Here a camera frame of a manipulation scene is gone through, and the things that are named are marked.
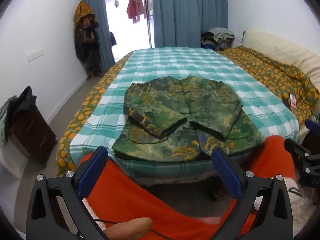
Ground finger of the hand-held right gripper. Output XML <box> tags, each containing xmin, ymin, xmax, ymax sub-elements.
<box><xmin>284</xmin><ymin>137</ymin><xmax>320</xmax><ymax>164</ymax></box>
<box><xmin>305</xmin><ymin>119</ymin><xmax>320</xmax><ymax>132</ymax></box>

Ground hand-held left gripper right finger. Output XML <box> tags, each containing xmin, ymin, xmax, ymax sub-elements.
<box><xmin>211</xmin><ymin>147</ymin><xmax>293</xmax><ymax>240</ymax></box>

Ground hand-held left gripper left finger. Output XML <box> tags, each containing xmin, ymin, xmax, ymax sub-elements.
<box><xmin>26</xmin><ymin>146</ymin><xmax>118</xmax><ymax>240</ymax></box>

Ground green printed padded jacket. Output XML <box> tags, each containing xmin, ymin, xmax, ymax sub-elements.
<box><xmin>112</xmin><ymin>76</ymin><xmax>266</xmax><ymax>161</ymax></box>

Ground dark clothes on coat rack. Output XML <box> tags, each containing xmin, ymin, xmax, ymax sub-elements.
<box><xmin>74</xmin><ymin>15</ymin><xmax>103</xmax><ymax>80</ymax></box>

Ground pile of clothes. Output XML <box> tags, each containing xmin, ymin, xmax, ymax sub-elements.
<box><xmin>200</xmin><ymin>27</ymin><xmax>236</xmax><ymax>52</ymax></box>

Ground pink hanging clothes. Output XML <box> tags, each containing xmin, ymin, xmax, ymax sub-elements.
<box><xmin>126</xmin><ymin>0</ymin><xmax>148</xmax><ymax>24</ymax></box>

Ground person's left hand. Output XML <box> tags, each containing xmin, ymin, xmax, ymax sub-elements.
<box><xmin>103</xmin><ymin>217</ymin><xmax>153</xmax><ymax>240</ymax></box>

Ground person's orange fleece robe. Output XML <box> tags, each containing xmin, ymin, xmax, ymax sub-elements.
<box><xmin>75</xmin><ymin>135</ymin><xmax>316</xmax><ymax>240</ymax></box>

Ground orange floral bed sheet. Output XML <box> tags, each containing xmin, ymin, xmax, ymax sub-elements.
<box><xmin>55</xmin><ymin>55</ymin><xmax>131</xmax><ymax>177</ymax></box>

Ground orange floral quilt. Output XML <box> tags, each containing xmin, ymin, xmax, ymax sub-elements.
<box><xmin>219</xmin><ymin>46</ymin><xmax>320</xmax><ymax>121</ymax></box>

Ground dark wooden nightstand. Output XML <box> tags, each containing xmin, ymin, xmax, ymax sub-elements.
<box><xmin>7</xmin><ymin>104</ymin><xmax>58</xmax><ymax>168</ymax></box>

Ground cream pillow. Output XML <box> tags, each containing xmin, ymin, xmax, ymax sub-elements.
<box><xmin>243</xmin><ymin>29</ymin><xmax>320</xmax><ymax>87</ymax></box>

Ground grey checked cloth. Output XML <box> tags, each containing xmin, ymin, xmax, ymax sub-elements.
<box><xmin>0</xmin><ymin>95</ymin><xmax>16</xmax><ymax>147</ymax></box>

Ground teal checked bed sheet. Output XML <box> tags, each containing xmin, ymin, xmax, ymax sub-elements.
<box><xmin>69</xmin><ymin>47</ymin><xmax>300</xmax><ymax>183</ymax></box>

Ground grey striped cloth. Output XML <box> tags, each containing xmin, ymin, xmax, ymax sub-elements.
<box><xmin>208</xmin><ymin>27</ymin><xmax>236</xmax><ymax>43</ymax></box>

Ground dark hanging garment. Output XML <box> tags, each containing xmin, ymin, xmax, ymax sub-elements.
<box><xmin>108</xmin><ymin>31</ymin><xmax>118</xmax><ymax>47</ymax></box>

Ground blue curtain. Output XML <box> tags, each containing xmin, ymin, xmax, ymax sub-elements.
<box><xmin>152</xmin><ymin>0</ymin><xmax>230</xmax><ymax>48</ymax></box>
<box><xmin>79</xmin><ymin>0</ymin><xmax>116</xmax><ymax>72</ymax></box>

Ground yellow patterned hooded coat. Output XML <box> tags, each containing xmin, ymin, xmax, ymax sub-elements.
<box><xmin>73</xmin><ymin>1</ymin><xmax>95</xmax><ymax>24</ymax></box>

